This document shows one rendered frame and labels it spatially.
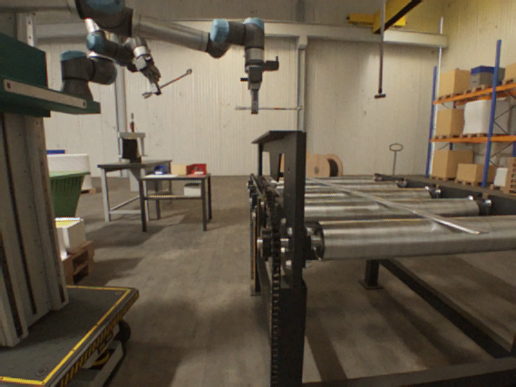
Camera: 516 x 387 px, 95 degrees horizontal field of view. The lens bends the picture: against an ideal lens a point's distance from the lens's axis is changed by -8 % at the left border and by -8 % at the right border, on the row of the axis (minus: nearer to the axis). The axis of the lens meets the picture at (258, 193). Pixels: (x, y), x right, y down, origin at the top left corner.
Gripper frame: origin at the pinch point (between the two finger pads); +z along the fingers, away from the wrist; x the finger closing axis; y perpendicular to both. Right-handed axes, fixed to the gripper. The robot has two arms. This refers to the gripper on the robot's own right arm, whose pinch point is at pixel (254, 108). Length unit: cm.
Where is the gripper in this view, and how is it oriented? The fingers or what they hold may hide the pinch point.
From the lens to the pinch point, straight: 100.6
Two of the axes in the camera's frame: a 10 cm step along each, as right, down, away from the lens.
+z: 0.0, 9.9, 1.7
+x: 0.7, 1.7, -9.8
